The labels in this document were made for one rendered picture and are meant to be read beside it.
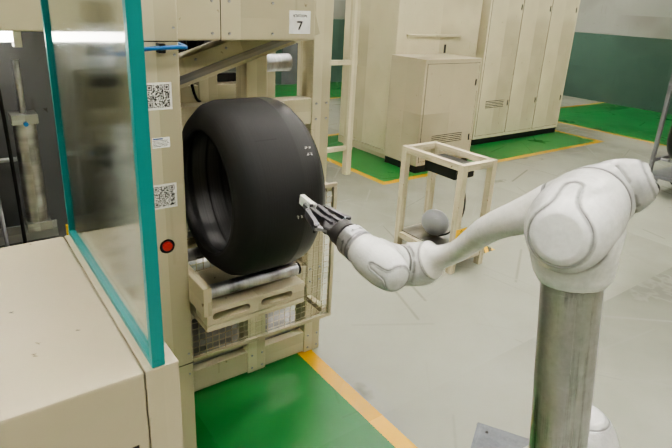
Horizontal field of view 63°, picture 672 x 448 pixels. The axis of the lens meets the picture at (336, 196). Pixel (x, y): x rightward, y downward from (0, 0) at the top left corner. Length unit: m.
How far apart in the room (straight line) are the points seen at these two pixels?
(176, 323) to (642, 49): 11.94
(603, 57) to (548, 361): 12.46
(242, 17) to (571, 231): 1.39
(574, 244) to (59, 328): 0.80
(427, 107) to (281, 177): 4.59
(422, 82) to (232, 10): 4.24
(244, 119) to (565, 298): 1.05
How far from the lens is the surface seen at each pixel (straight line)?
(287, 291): 1.92
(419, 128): 6.08
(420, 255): 1.43
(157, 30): 1.58
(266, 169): 1.58
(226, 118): 1.67
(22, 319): 1.04
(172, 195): 1.67
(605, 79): 13.33
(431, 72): 6.05
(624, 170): 1.07
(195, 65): 2.05
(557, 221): 0.88
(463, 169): 3.71
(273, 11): 2.02
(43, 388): 0.87
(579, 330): 1.01
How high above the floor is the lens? 1.78
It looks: 20 degrees down
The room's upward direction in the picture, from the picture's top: 3 degrees clockwise
